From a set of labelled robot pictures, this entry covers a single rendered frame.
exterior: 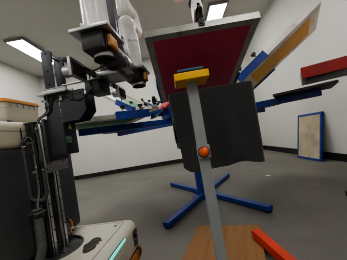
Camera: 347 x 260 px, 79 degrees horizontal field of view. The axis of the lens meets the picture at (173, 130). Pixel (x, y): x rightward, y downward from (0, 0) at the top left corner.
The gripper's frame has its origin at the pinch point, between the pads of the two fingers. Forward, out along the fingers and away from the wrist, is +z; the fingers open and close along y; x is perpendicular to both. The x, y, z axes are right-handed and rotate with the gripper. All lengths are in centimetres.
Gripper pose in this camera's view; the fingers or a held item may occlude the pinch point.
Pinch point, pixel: (201, 26)
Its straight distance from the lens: 119.1
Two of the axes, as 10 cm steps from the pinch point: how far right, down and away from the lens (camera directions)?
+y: -0.7, -2.9, -9.5
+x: 9.9, -1.7, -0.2
